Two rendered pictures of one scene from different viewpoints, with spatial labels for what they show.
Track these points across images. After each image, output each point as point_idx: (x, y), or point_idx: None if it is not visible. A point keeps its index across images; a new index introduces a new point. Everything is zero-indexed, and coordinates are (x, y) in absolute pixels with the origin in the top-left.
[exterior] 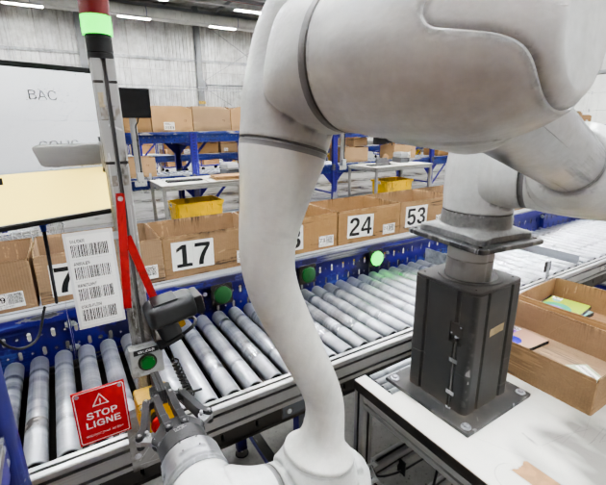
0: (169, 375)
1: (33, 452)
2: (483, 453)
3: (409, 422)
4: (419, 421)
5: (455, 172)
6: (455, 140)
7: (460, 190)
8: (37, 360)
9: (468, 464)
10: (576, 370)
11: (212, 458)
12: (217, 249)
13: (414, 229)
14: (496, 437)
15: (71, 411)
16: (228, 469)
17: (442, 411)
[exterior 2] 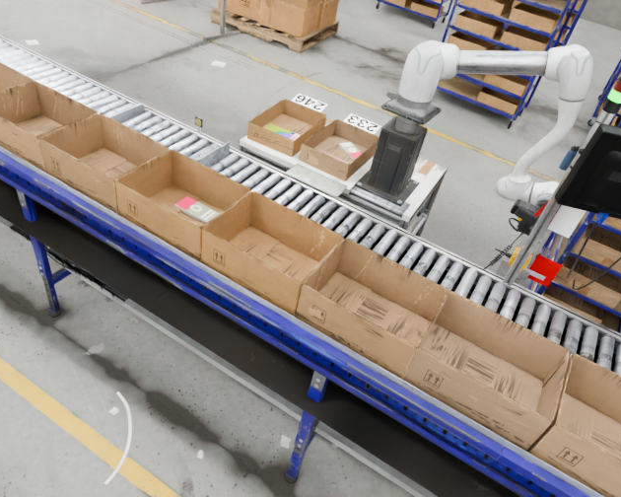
0: (478, 296)
1: (562, 316)
2: (423, 180)
3: (424, 198)
4: (421, 195)
5: (436, 83)
6: None
7: (435, 90)
8: None
9: (432, 184)
10: (377, 140)
11: (547, 192)
12: (386, 277)
13: (426, 121)
14: (411, 177)
15: (537, 323)
16: (546, 187)
17: (411, 187)
